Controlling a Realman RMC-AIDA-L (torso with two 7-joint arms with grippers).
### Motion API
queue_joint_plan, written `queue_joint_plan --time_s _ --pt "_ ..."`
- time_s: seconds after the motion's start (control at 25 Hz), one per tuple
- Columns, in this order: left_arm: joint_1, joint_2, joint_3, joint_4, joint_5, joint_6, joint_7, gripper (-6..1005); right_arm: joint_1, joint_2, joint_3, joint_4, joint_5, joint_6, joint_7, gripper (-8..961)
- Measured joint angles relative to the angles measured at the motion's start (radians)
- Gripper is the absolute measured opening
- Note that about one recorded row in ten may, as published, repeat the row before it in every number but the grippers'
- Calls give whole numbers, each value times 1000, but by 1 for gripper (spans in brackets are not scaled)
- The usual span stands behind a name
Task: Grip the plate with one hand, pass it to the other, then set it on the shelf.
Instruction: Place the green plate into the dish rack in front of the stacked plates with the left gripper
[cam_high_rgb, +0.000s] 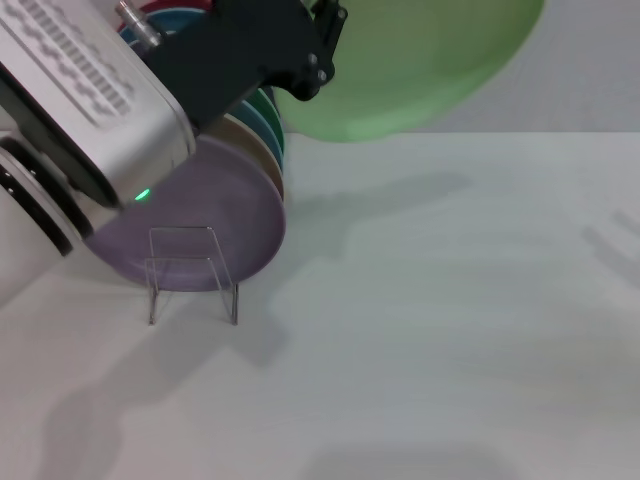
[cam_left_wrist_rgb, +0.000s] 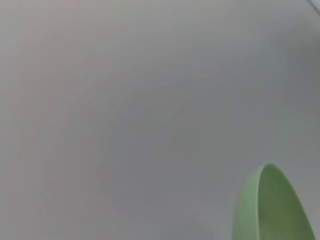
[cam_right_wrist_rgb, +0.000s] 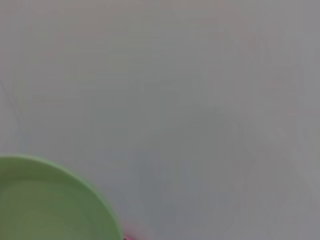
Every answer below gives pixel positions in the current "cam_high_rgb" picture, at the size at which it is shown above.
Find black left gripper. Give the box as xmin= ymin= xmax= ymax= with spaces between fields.
xmin=142 ymin=0 xmax=349 ymax=138

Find light green plate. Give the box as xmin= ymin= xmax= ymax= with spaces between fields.
xmin=273 ymin=0 xmax=546 ymax=144

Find dark green plate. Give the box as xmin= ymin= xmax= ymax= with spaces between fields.
xmin=247 ymin=87 xmax=286 ymax=156

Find light blue plate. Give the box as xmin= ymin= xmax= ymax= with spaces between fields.
xmin=233 ymin=99 xmax=284 ymax=172

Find beige plate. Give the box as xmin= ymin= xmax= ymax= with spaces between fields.
xmin=209 ymin=114 xmax=287 ymax=202

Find teal blue plate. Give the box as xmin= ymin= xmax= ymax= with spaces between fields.
xmin=117 ymin=8 xmax=202 ymax=51

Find crimson red plate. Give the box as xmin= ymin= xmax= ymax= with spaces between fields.
xmin=144 ymin=0 xmax=212 ymax=14

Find lilac plate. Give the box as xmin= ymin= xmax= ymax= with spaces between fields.
xmin=84 ymin=134 xmax=288 ymax=294

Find clear acrylic plate rack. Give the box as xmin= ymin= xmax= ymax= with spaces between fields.
xmin=143 ymin=225 xmax=240 ymax=327

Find silver vented wrist housing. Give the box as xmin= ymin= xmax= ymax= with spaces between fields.
xmin=0 ymin=0 xmax=198 ymax=209

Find silver metal cable plug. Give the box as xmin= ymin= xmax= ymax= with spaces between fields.
xmin=115 ymin=1 xmax=162 ymax=50

